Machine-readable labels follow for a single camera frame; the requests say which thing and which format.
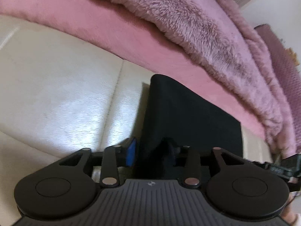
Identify black pants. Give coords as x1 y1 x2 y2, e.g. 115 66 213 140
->
133 75 243 182

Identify purple headboard cover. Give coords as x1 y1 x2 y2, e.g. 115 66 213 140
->
255 23 301 132

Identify cream leather bed footboard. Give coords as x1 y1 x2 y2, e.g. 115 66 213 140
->
0 14 276 221

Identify pink bed sheet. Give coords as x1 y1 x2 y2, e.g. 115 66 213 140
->
1 0 265 138

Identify person's hand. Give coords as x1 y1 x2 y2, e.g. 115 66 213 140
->
281 178 300 225

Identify fluffy purple-pink blanket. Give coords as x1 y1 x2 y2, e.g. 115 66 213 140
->
109 0 296 158

